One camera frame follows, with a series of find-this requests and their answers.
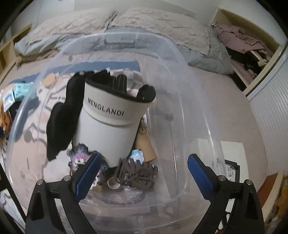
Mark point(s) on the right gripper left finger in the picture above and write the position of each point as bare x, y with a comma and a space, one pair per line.
43, 216

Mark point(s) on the brown hair claw clip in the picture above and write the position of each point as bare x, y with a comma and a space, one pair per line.
135, 174

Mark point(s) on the teal packet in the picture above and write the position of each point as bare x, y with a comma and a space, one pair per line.
21, 89

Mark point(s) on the clear plastic storage bin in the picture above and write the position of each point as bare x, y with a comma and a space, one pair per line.
162, 91

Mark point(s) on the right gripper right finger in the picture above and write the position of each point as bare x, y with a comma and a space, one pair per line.
246, 215

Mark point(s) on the purple crochet pouch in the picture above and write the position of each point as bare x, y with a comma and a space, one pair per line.
79, 155

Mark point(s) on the beige black sun visor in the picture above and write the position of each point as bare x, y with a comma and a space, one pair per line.
109, 119

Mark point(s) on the wooden shelf unit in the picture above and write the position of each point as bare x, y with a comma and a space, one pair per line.
8, 54

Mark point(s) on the pile of pink clothes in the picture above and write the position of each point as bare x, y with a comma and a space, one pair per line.
248, 55

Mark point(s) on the white blue packet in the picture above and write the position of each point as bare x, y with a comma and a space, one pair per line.
8, 100

